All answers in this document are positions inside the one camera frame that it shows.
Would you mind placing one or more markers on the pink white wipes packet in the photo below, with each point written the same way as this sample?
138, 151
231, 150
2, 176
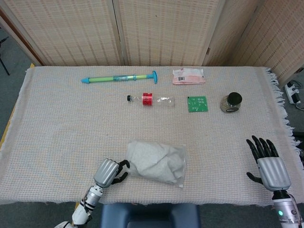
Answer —
190, 77

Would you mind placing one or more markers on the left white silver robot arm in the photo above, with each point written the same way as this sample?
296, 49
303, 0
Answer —
90, 199

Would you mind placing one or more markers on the green square sachet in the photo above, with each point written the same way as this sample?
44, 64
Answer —
198, 104

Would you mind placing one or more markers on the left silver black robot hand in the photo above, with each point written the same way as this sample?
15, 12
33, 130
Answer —
105, 172

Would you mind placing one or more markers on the white clothes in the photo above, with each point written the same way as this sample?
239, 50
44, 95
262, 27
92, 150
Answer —
152, 161

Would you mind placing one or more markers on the clear plastic bottle red label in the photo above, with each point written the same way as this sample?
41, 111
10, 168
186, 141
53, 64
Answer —
147, 99

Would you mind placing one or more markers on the white power strip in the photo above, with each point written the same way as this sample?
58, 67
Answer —
291, 92

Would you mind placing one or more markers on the green blue water pump toy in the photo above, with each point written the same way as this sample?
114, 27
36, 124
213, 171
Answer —
104, 78

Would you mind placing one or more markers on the transparent plastic zip bag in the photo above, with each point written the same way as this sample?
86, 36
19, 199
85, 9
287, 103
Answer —
181, 166

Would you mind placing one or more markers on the woven beige tablecloth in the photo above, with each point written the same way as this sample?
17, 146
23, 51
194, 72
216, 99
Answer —
71, 130

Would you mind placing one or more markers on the woven folding screen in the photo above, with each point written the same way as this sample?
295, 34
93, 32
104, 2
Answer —
166, 31

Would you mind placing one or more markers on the glass jar black lid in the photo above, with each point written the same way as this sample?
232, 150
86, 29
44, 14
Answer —
231, 101

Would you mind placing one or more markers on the black stand leg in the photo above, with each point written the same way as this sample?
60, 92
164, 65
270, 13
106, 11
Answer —
4, 64

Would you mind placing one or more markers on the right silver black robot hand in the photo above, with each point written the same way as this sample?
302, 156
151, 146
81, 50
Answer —
273, 173

